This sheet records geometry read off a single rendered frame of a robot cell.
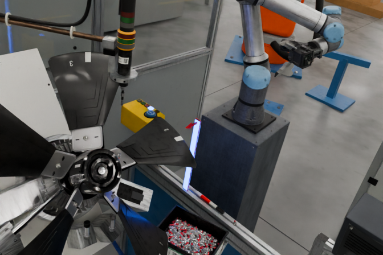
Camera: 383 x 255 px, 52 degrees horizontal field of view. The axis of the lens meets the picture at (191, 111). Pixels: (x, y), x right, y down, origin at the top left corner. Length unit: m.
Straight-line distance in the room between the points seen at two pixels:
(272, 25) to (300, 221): 2.69
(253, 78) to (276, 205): 1.44
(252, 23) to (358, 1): 7.30
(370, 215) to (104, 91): 0.79
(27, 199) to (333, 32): 1.20
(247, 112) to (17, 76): 0.94
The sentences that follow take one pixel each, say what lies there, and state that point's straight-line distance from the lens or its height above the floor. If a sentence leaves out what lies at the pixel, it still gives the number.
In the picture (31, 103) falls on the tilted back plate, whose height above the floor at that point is 1.24.
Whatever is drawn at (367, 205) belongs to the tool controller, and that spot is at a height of 1.25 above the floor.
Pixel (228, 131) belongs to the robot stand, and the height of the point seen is 0.99.
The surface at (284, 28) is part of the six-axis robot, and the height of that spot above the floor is 0.50.
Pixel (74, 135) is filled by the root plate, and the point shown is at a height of 1.25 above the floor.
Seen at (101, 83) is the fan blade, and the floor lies 1.37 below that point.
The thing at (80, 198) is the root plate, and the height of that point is 1.13.
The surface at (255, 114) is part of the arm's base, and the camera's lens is 1.75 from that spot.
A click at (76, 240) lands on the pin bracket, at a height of 0.95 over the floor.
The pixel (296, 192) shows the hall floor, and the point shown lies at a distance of 3.12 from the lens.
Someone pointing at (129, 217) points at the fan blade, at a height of 1.07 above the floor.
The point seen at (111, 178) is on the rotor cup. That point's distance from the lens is 1.09.
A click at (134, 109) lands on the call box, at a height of 1.07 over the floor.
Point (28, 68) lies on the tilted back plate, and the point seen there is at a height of 1.32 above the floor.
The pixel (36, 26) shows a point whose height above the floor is 1.55.
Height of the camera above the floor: 1.93
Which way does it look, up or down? 31 degrees down
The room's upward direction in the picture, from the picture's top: 10 degrees clockwise
